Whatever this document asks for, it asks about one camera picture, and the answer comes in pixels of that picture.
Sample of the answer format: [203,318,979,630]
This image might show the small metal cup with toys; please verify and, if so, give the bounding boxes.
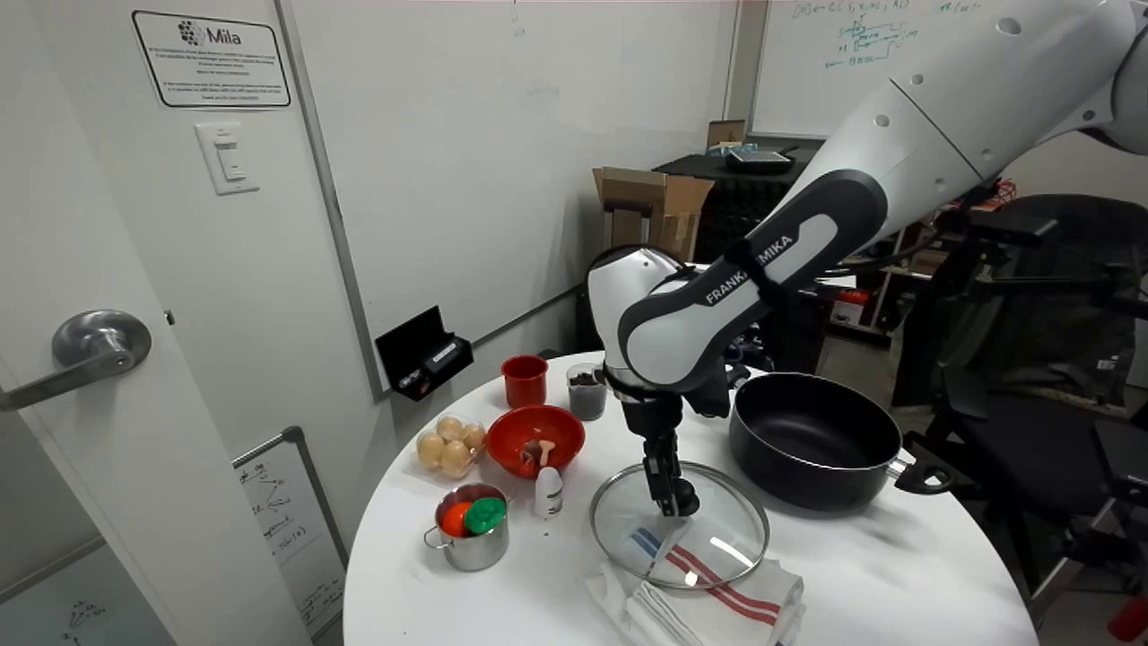
[422,485,511,573]

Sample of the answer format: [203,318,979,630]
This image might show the pile of beige round foods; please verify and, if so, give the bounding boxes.
[415,415,484,479]

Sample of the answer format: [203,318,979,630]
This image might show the small white bottle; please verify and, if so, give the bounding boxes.
[533,465,563,518]

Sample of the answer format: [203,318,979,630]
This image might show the white framed notice sign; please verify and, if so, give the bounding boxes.
[131,10,289,108]

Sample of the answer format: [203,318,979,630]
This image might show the brown cardboard box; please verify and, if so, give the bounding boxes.
[592,168,714,260]

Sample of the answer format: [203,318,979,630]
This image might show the large black cooking pot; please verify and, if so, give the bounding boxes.
[727,372,952,518]

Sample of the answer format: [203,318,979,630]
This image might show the red mug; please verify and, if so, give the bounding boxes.
[501,354,548,407]

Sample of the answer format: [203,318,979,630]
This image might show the small whiteboard leaning on wall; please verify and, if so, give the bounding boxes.
[234,425,344,635]

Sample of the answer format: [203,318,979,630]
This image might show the black office chair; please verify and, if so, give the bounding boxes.
[894,195,1148,590]

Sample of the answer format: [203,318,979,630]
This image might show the white cloth with red stripes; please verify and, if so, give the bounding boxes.
[585,528,803,646]

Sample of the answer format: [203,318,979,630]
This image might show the silver door lever handle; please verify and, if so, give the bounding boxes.
[0,308,151,412]

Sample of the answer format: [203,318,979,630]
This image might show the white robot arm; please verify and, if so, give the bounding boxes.
[589,0,1148,518]

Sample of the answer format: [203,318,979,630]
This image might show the black wall-mounted tray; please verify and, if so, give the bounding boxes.
[375,305,475,400]

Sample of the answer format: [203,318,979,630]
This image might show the glass lid with black knob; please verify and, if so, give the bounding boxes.
[589,461,771,590]

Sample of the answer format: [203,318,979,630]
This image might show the orange spoon in bowl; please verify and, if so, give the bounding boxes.
[522,439,557,478]

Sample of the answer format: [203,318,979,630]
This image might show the white light switch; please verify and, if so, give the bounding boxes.
[194,120,255,198]

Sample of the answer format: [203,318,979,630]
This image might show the red plastic bowl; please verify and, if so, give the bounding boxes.
[484,406,585,479]

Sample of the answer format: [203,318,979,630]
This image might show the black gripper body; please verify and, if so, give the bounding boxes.
[621,393,682,479]

